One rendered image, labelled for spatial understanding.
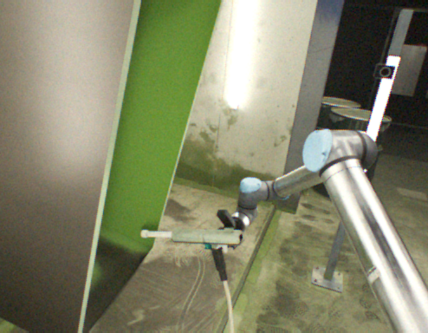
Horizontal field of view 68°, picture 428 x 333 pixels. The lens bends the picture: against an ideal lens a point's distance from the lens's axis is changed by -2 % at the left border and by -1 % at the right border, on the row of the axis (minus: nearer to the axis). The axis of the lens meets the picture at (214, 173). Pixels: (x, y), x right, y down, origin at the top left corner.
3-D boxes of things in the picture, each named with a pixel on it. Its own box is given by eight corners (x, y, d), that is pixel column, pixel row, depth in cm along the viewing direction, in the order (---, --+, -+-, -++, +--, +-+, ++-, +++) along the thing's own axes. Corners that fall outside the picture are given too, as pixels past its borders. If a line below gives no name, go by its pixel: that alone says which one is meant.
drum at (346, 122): (308, 179, 378) (325, 104, 344) (357, 186, 375) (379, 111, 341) (316, 202, 325) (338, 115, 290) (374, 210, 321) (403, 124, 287)
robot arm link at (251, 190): (260, 175, 149) (256, 199, 154) (237, 176, 145) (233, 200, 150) (269, 184, 141) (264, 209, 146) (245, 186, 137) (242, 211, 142)
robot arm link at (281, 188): (392, 124, 95) (279, 179, 157) (359, 123, 91) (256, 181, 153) (402, 161, 92) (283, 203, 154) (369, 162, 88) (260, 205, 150)
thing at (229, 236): (254, 278, 123) (241, 225, 118) (249, 286, 119) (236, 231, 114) (158, 268, 149) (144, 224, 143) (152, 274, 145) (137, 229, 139)
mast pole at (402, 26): (322, 280, 215) (402, 9, 152) (323, 276, 220) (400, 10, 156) (330, 282, 214) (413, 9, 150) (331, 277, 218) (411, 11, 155)
